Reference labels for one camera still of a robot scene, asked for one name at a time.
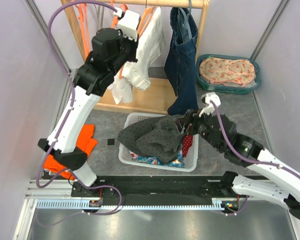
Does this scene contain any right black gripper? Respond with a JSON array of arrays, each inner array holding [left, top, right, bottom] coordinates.
[[171, 106, 223, 152]]

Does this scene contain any red polka dot skirt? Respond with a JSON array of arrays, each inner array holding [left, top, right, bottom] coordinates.
[[181, 132, 193, 158]]

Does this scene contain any white pleated skirt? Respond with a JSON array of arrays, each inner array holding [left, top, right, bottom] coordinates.
[[108, 6, 166, 104]]

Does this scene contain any grey dotted skirt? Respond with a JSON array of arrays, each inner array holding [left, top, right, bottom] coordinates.
[[117, 114, 185, 164]]

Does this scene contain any blue floral skirt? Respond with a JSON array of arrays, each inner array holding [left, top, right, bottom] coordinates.
[[129, 147, 185, 168]]

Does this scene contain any grey hanger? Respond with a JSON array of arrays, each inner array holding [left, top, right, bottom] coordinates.
[[94, 5, 105, 31]]

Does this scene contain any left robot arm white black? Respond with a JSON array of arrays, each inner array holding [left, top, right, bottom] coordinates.
[[38, 26, 139, 197]]

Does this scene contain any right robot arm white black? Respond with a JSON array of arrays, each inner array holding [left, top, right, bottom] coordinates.
[[175, 111, 300, 220]]

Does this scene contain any dark blue denim skirt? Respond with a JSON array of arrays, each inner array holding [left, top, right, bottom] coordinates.
[[164, 7, 198, 116]]

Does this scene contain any grey-blue hanger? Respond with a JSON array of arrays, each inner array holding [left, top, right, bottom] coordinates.
[[177, 0, 192, 35]]

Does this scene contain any white plastic basket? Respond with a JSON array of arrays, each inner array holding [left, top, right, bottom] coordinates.
[[118, 112, 199, 173]]

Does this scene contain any teal bin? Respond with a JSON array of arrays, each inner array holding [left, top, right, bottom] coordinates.
[[196, 54, 262, 95]]

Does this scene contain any floral pink cloth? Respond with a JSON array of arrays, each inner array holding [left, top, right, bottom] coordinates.
[[199, 57, 257, 88]]

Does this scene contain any small black square marker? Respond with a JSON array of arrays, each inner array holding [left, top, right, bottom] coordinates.
[[107, 138, 115, 146]]

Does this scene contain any orange cloth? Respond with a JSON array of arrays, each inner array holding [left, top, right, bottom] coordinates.
[[43, 124, 98, 173]]

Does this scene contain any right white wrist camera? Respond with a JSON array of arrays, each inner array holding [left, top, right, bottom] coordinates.
[[199, 92, 221, 117]]

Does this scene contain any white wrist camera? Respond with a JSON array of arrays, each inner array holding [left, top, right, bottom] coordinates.
[[114, 7, 141, 42], [199, 92, 221, 117]]

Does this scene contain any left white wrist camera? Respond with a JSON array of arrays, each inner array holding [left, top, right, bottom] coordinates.
[[114, 7, 141, 42]]

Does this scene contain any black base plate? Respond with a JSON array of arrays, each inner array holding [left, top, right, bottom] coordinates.
[[71, 172, 240, 200]]

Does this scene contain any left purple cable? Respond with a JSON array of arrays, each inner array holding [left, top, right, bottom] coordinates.
[[35, 0, 123, 228]]

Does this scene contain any slotted cable duct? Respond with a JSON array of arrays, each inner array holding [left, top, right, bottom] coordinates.
[[36, 199, 225, 211]]

